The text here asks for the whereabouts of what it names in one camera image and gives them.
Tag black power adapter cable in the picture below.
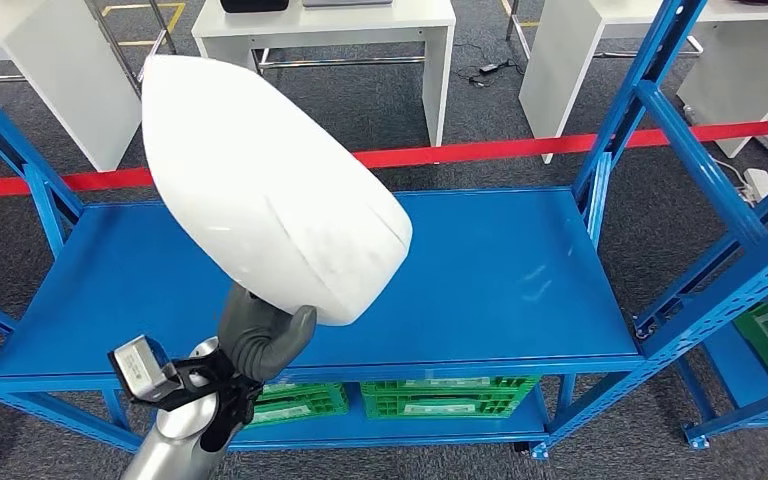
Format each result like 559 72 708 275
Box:
451 42 526 89

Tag white power strip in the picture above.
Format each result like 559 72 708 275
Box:
741 168 768 204

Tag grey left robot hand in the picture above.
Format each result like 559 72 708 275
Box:
216 283 319 386

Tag white curved shell part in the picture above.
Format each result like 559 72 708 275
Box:
141 54 414 327

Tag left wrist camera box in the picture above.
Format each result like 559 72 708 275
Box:
107 335 181 405

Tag white table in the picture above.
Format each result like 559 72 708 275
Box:
0 0 147 174
518 0 768 165
191 0 457 148

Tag grey laptop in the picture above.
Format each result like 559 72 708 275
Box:
302 0 393 9

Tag red barrier tape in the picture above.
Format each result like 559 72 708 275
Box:
0 115 768 200

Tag black box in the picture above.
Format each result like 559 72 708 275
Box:
219 0 291 15

